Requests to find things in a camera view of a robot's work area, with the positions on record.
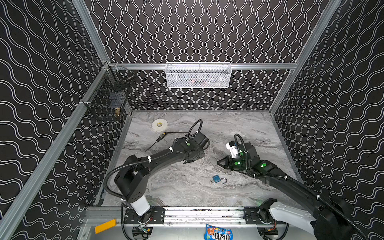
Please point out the white tape roll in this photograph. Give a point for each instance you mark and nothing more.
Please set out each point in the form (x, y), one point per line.
(160, 125)

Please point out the white wire mesh basket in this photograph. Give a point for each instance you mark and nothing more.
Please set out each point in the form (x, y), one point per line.
(198, 75)

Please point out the black wire basket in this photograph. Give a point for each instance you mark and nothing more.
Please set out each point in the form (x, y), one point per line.
(113, 92)

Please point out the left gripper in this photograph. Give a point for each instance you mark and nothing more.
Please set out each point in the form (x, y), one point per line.
(195, 151)

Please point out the yellow block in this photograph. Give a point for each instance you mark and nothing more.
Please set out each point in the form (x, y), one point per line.
(105, 226)

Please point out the yellow black screwdriver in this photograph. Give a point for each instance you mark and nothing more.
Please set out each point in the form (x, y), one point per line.
(161, 137)

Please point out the blue padlock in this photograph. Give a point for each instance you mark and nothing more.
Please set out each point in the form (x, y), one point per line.
(217, 179)

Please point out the black hex key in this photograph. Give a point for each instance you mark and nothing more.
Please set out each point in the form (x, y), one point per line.
(177, 132)

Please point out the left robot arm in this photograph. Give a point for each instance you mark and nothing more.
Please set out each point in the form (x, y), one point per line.
(129, 181)

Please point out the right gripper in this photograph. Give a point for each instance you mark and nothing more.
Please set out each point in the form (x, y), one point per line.
(230, 162)

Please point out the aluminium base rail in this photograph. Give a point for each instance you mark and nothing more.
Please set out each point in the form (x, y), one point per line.
(219, 216)

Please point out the brass item in basket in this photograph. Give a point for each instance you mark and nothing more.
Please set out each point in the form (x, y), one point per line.
(117, 112)

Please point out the M&M's candy bag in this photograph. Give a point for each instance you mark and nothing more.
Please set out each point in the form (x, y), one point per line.
(217, 233)

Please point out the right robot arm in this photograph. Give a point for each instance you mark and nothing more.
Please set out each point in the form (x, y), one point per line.
(323, 217)

